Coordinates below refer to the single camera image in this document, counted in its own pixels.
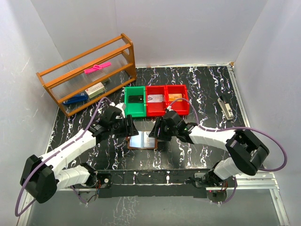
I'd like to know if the blue stapler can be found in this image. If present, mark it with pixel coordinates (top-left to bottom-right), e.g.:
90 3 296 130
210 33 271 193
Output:
63 93 88 105

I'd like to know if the dark card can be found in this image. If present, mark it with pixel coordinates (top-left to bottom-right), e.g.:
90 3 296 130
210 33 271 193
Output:
128 95 144 104

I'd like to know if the red plastic bin middle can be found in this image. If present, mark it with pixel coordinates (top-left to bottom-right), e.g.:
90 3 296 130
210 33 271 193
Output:
146 86 166 117

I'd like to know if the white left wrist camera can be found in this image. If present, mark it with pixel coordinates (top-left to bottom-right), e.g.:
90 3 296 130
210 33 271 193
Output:
110 102 126 118

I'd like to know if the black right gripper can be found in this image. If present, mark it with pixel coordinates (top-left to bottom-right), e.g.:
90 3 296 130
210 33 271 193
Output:
150 118 178 141

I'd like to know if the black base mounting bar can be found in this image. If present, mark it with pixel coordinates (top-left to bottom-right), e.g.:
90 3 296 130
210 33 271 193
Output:
97 169 234 198

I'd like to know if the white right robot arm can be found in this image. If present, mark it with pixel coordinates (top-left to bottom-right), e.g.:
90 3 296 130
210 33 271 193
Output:
149 111 269 187

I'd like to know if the pink plastic clip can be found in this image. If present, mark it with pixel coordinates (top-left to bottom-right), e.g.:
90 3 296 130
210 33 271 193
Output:
84 62 111 74

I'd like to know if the brown leather card holder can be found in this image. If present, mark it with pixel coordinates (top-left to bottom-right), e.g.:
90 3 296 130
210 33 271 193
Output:
127 131 158 150

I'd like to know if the white red small box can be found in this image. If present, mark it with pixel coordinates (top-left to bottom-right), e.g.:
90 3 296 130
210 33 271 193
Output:
85 82 105 99

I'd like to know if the gold card with magnetic stripe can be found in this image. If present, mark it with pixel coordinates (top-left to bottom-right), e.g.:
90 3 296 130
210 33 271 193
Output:
168 93 182 102

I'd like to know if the white card in bin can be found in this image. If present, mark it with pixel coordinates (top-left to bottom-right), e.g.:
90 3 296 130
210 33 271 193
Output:
147 94 164 103

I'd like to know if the grey metal stapler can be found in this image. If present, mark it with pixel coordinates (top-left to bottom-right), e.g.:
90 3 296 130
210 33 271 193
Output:
217 95 234 121

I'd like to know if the red plastic bin right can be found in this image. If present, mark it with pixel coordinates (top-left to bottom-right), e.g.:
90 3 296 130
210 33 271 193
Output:
165 85 190 116

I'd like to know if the green plastic bin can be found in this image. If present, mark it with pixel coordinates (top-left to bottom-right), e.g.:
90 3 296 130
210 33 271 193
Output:
124 86 146 118

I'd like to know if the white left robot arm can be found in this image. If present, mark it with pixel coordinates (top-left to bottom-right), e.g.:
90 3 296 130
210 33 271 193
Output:
20 103 139 203

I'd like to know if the red plastic bin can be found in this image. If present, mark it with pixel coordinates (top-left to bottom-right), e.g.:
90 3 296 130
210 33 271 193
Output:
146 86 166 117
165 85 190 116

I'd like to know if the silver card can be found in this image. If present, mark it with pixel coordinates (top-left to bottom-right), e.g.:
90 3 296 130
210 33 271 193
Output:
143 131 156 149

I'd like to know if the wooden shelf rack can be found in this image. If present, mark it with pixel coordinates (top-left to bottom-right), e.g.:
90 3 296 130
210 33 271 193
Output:
36 33 137 117

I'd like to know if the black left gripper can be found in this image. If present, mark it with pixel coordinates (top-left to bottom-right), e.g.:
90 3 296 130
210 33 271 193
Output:
110 115 138 139

